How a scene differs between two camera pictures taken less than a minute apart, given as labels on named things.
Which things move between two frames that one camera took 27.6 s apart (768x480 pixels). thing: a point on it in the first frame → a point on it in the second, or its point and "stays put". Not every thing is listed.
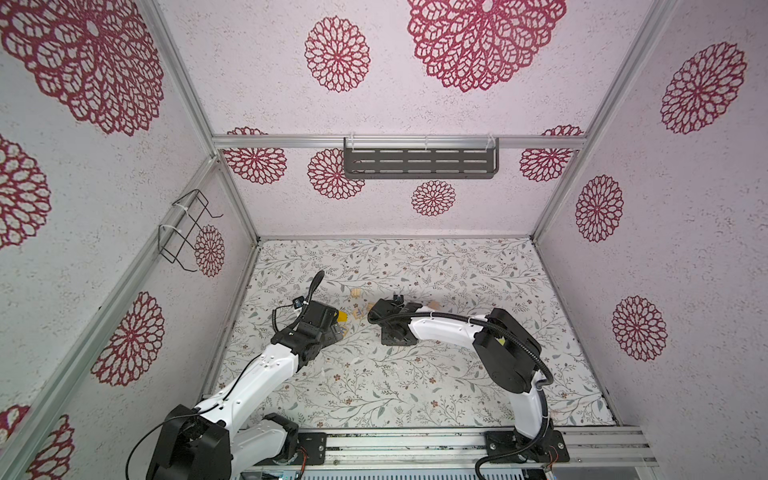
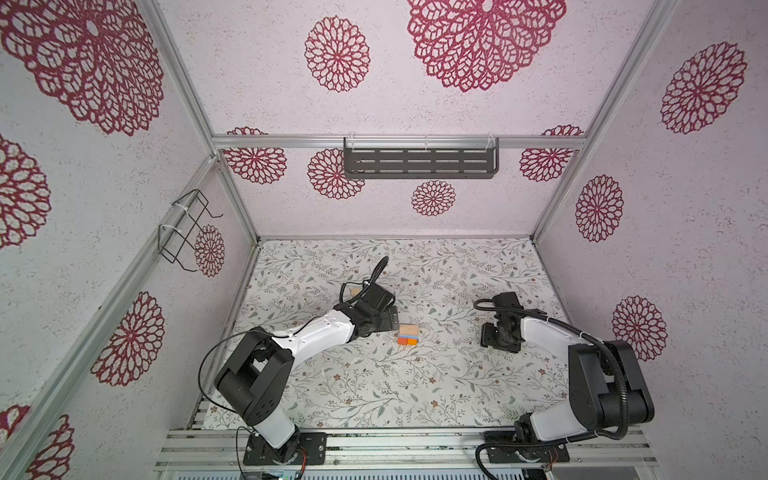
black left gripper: [333, 334] → [388, 324]
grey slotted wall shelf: [421, 158] stays put
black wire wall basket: [178, 228] stays put
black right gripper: [384, 339] → [485, 338]
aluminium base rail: [589, 449] stays put
